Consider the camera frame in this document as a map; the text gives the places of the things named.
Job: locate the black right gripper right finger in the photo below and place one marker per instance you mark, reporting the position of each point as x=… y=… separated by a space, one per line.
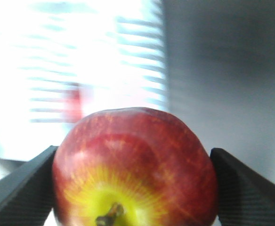
x=245 y=197

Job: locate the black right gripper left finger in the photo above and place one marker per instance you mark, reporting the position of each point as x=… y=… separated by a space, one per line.
x=26 y=194

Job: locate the red apple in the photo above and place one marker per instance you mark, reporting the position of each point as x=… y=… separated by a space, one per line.
x=133 y=167
x=72 y=104

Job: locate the light blue plastic basket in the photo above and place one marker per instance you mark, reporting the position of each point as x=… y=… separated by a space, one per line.
x=114 y=49

